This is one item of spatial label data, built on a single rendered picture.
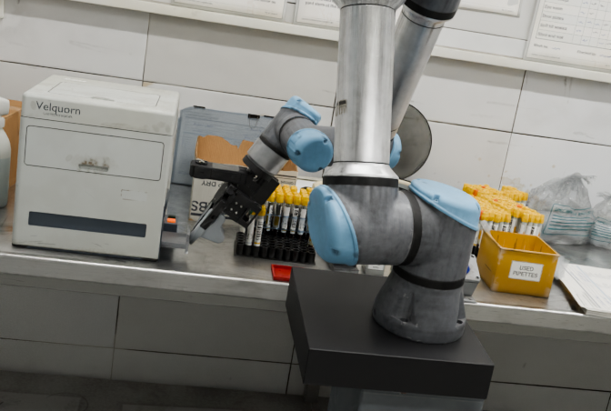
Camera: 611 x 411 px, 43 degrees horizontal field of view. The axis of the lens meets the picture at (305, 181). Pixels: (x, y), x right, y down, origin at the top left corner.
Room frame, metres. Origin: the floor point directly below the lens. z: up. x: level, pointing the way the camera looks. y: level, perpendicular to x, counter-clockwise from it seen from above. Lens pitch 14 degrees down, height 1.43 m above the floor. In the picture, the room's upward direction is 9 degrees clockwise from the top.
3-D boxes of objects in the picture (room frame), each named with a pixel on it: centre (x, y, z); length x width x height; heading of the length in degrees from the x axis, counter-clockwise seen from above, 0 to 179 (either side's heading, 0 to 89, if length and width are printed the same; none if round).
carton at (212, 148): (1.89, 0.16, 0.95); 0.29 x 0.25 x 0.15; 9
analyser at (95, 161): (1.55, 0.41, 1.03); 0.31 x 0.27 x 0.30; 99
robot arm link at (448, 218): (1.18, -0.21, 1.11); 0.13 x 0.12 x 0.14; 110
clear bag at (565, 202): (2.13, -0.70, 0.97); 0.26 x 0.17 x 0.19; 115
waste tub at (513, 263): (1.65, -0.49, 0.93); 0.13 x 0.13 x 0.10; 6
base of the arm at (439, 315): (1.19, -0.22, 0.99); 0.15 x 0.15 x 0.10
